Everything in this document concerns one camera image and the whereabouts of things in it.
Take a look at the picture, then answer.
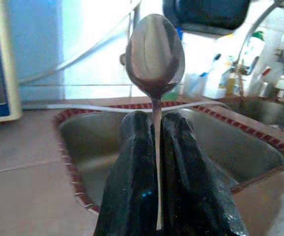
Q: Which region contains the white bottle with green cap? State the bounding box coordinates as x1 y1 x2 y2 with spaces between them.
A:
245 29 272 79

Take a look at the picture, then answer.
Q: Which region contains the white supply hose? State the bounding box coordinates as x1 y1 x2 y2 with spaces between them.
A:
18 0 142 85

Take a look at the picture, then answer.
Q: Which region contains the white drain hose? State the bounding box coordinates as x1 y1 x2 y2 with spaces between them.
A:
21 100 231 114

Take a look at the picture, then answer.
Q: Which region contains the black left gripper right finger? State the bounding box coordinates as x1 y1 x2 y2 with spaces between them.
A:
160 111 250 236

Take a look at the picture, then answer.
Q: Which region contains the chrome gooseneck faucet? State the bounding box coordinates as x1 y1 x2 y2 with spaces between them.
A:
234 0 284 99

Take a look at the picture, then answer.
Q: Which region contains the clear plastic cup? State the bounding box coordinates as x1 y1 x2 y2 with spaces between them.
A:
183 71 208 97

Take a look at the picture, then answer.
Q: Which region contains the black hanging tray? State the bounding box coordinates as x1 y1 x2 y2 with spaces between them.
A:
162 0 253 37

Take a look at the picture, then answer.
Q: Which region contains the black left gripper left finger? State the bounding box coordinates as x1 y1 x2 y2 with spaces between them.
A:
93 110 160 236

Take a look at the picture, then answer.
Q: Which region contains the steel spoon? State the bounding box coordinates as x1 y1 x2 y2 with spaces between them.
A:
125 13 186 231

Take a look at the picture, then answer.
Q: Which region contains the blue and white toothbrush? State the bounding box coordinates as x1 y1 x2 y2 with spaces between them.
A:
198 53 222 77

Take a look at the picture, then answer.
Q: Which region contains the wall tap with cream diverter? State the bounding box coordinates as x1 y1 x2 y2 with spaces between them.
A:
119 0 144 67

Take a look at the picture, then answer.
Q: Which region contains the white detergent bottle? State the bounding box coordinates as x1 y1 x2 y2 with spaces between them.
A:
203 34 244 99

